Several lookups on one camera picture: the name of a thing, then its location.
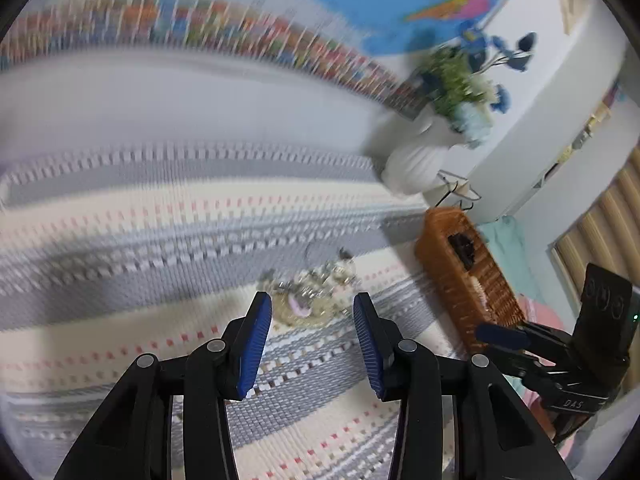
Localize world map poster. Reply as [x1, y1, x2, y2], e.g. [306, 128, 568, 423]
[1, 0, 501, 117]

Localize beige curtain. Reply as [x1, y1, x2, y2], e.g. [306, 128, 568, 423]
[551, 148, 640, 313]

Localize teal blanket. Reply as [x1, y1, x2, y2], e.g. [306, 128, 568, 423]
[476, 216, 544, 304]

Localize brown wicker tray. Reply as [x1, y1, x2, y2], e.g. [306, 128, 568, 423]
[414, 207, 525, 353]

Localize striped woven table cloth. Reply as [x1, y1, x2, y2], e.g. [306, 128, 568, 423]
[1, 143, 463, 479]

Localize pink cloth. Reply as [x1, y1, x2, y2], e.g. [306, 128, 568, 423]
[514, 294, 576, 441]

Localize pile of metal jewelry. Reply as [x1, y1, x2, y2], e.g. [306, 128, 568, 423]
[258, 248, 361, 328]

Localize blue white artificial flowers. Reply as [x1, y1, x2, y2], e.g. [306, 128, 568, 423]
[418, 20, 538, 150]

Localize white wall shelf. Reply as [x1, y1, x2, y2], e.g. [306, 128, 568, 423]
[533, 78, 624, 192]

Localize white ribbed vase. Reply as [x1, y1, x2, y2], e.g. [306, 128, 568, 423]
[381, 107, 465, 196]

